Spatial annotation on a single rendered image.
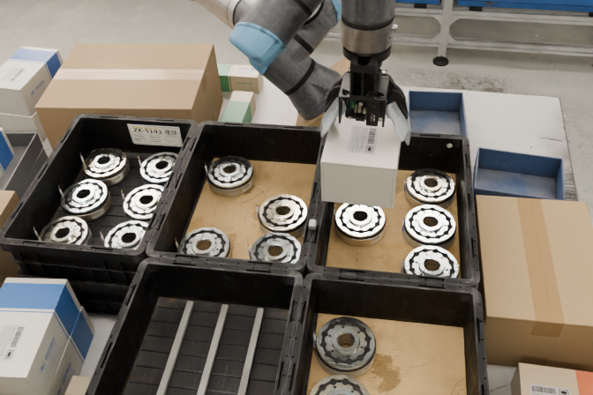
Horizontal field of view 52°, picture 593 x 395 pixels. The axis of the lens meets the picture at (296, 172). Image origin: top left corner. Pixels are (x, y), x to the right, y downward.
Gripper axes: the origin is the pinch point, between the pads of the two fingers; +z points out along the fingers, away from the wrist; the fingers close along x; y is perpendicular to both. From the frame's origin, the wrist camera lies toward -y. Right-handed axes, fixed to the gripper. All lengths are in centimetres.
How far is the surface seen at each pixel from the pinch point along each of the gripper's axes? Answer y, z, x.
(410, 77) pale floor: -180, 112, 5
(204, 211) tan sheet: -3.6, 28.0, -34.7
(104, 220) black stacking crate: 2, 28, -56
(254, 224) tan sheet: -1.5, 28.0, -22.9
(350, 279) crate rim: 16.6, 18.2, -0.1
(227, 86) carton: -64, 39, -48
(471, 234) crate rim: 3.2, 17.9, 20.3
